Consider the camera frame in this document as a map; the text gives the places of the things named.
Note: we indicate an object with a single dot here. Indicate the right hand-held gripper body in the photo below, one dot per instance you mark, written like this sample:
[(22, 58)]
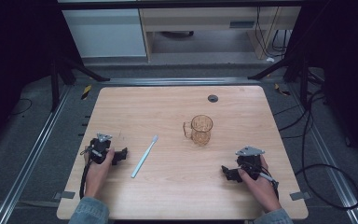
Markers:
[(249, 161)]

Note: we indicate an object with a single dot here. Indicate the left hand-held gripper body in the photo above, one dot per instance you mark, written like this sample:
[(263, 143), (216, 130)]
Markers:
[(99, 150)]

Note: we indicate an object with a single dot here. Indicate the light blue toothbrush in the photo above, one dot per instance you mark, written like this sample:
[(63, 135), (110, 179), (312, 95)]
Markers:
[(144, 156)]

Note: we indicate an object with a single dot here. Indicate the amber glass cup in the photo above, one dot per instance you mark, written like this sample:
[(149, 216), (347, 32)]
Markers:
[(200, 130)]

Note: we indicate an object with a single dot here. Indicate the person's left hand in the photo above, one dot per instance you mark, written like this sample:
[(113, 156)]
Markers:
[(98, 174)]

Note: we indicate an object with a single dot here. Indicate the person's right hand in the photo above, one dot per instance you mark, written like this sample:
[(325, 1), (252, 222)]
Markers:
[(261, 189)]

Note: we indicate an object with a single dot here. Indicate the grey tape strip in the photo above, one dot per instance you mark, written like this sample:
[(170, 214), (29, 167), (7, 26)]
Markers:
[(64, 195), (300, 195)]

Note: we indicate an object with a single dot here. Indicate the yellow black tape strip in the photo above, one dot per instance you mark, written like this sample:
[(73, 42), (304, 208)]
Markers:
[(86, 91), (281, 90)]

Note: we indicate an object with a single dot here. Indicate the black metal stand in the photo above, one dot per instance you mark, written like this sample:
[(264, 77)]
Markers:
[(292, 70), (62, 74)]

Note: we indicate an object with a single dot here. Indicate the white cabinet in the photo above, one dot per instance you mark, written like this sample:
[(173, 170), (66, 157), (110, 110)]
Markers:
[(105, 32)]

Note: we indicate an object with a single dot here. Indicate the aluminium rail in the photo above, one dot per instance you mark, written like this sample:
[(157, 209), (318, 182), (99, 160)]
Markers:
[(332, 168), (28, 161), (180, 81)]

